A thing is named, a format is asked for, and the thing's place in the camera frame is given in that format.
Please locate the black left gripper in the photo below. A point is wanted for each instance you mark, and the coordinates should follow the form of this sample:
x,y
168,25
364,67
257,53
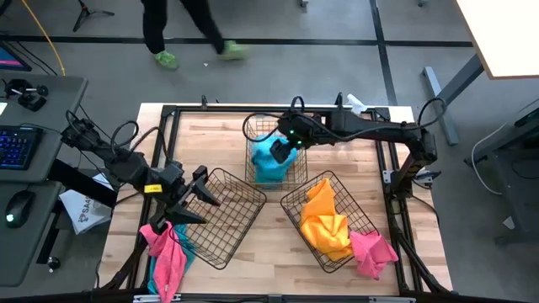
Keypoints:
x,y
172,185

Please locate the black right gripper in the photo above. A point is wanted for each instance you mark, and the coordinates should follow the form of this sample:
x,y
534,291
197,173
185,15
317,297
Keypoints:
x,y
297,126

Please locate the teal microfiber towel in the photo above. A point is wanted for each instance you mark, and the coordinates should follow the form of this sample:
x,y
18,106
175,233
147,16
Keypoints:
x,y
269,168
187,248

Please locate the orange microfiber towel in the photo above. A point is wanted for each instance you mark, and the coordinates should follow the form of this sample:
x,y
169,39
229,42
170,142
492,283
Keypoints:
x,y
320,202
326,237

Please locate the pink microfiber towel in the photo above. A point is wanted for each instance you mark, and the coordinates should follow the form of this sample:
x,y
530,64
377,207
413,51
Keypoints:
x,y
372,254
168,265

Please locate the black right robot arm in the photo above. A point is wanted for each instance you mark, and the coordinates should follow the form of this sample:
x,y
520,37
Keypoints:
x,y
370,128

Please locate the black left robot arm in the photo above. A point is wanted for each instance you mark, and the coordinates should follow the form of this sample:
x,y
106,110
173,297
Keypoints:
x,y
126,168

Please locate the clear plastic spray bottle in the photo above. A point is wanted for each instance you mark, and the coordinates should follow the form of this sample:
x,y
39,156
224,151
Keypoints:
x,y
355,105

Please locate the white printed bag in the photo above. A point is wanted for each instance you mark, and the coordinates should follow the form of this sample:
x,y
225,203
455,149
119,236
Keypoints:
x,y
84,210

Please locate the black round knob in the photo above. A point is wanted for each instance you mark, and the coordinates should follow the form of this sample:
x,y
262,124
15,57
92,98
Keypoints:
x,y
53,263

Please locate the grey desk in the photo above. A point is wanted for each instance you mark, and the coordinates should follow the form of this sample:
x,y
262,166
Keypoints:
x,y
54,109

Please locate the black computer mouse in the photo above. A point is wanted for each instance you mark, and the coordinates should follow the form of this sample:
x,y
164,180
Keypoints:
x,y
19,208

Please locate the person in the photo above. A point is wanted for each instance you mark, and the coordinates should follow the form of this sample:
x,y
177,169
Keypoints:
x,y
153,25

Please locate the black backlit keyboard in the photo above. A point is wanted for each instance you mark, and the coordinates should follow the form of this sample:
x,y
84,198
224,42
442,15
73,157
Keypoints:
x,y
19,147

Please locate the black clamp device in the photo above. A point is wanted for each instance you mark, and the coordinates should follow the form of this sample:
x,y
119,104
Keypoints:
x,y
29,101

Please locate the black tripod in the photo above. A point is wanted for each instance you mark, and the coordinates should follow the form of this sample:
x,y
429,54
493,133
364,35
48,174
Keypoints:
x,y
86,10

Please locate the white paper piece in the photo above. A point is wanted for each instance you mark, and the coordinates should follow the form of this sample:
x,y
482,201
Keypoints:
x,y
508,222

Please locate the desk monitor with pink screen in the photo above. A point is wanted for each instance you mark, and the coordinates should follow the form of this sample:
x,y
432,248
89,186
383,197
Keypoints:
x,y
10,59

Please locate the white top table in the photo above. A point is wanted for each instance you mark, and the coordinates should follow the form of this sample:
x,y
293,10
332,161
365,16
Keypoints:
x,y
505,33

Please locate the black aluminium table frame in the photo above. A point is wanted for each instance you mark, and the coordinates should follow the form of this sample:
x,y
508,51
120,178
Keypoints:
x,y
210,109

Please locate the silver metal bracket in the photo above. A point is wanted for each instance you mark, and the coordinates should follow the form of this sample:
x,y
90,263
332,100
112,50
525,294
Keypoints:
x,y
391,299
156,298

